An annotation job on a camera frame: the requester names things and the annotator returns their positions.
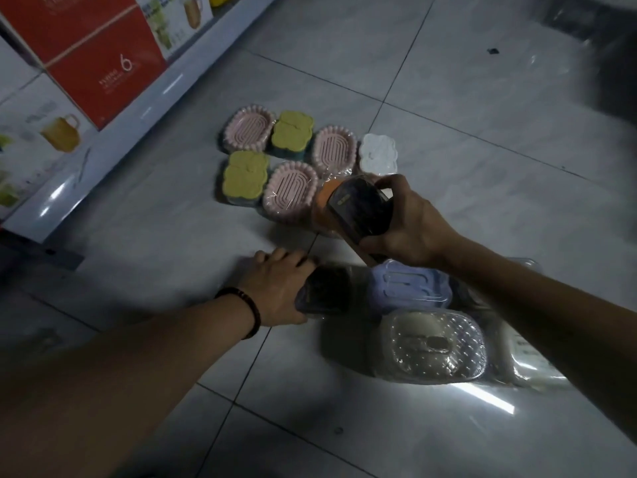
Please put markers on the person's left forearm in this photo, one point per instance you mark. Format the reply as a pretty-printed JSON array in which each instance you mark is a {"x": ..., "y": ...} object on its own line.
[{"x": 124, "y": 378}]

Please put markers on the clear soap box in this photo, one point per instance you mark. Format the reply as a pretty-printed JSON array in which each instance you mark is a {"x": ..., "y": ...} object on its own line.
[{"x": 430, "y": 345}]

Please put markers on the white scalloped soap dish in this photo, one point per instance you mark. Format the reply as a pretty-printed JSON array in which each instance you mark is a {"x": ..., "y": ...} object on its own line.
[{"x": 378, "y": 154}]

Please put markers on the person's right thumb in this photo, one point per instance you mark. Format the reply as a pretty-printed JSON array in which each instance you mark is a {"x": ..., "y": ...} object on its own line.
[{"x": 379, "y": 242}]

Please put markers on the person's right forearm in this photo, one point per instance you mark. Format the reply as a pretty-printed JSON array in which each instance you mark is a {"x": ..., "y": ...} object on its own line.
[{"x": 547, "y": 323}]

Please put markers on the dark soap box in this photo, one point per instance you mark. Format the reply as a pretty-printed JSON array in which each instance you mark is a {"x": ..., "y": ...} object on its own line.
[{"x": 328, "y": 293}]

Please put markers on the orange soap box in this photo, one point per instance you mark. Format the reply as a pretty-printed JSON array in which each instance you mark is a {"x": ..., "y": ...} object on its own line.
[{"x": 321, "y": 209}]

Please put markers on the pink oval soap dish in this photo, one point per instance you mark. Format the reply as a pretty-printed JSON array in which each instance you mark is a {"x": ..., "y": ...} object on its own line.
[
  {"x": 334, "y": 151},
  {"x": 249, "y": 129},
  {"x": 289, "y": 191}
]

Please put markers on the yellow scalloped soap dish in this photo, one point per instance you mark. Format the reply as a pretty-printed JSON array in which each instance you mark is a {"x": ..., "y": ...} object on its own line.
[
  {"x": 245, "y": 176},
  {"x": 292, "y": 131}
]

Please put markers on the person's left fingers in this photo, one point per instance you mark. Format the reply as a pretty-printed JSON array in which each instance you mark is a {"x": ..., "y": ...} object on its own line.
[{"x": 288, "y": 257}]

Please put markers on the dark soap box tan edge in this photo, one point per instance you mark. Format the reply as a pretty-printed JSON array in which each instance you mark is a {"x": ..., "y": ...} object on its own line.
[{"x": 358, "y": 206}]

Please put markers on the lilac soap box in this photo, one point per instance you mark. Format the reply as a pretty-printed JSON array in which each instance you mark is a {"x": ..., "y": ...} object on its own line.
[{"x": 405, "y": 288}]

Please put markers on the person's left hand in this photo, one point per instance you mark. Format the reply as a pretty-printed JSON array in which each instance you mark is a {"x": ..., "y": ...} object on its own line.
[{"x": 276, "y": 288}]

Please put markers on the white wrapped soap box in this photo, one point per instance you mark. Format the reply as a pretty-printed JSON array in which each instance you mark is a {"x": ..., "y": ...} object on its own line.
[{"x": 522, "y": 358}]

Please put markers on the red cardboard box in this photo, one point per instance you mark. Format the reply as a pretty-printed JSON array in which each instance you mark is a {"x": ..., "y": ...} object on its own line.
[{"x": 84, "y": 49}]

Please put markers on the white shelf base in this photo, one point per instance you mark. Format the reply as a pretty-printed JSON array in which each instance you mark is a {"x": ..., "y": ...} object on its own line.
[{"x": 164, "y": 94}]

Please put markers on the person's right hand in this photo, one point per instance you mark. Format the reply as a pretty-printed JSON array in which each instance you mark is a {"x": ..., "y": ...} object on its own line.
[{"x": 418, "y": 228}]

